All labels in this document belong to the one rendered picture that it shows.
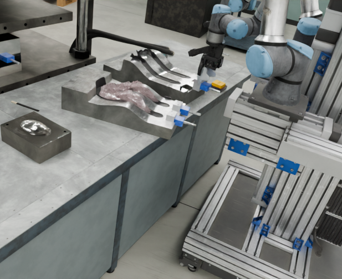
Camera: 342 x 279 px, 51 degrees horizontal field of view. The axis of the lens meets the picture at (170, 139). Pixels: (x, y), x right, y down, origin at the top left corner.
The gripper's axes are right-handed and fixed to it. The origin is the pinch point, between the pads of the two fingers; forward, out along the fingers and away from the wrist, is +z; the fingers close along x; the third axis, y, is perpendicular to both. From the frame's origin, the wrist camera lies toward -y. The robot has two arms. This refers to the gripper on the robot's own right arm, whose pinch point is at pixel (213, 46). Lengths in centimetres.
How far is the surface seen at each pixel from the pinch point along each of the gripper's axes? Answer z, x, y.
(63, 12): -9, -52, -72
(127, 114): 8, -94, 0
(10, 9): -9, -72, -89
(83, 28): -2, -45, -63
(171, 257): 95, -79, 29
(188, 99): 12, -55, 11
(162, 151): 33, -76, 11
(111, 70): 10, -58, -34
